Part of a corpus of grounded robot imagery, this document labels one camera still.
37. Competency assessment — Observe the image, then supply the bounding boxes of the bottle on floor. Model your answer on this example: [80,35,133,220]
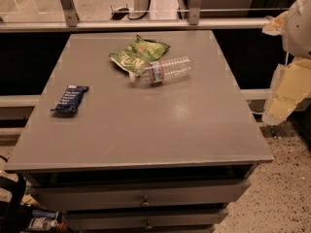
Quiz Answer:
[26,217,57,231]

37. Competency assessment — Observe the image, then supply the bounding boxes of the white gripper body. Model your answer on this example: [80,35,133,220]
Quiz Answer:
[282,0,311,58]

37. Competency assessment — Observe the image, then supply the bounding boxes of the metal railing frame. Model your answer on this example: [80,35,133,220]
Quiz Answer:
[0,0,311,34]

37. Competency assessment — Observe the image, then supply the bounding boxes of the green chip bag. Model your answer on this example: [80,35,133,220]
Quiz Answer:
[109,35,170,76]

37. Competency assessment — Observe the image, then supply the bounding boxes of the white appliance behind glass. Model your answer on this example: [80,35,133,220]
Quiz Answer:
[127,0,151,20]

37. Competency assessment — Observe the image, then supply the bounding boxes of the grey drawer cabinet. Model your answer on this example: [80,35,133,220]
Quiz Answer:
[6,30,273,233]

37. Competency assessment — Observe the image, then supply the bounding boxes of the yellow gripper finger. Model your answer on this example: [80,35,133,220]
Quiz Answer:
[262,11,288,36]
[261,57,311,125]

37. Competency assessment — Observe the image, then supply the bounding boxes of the upper drawer knob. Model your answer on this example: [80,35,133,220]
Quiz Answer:
[140,196,151,207]

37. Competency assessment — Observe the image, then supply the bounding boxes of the drawer knob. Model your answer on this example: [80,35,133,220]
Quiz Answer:
[140,196,151,207]
[144,220,153,230]

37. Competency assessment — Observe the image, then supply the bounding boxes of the clear plastic water bottle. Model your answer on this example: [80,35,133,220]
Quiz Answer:
[129,56,191,85]

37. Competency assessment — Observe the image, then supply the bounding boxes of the lower drawer knob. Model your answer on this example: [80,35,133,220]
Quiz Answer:
[144,220,153,230]

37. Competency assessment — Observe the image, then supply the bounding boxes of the blue snack bar wrapper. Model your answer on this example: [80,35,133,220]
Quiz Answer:
[52,84,88,114]

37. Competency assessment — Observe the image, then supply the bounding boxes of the black bag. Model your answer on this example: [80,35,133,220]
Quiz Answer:
[0,174,31,233]

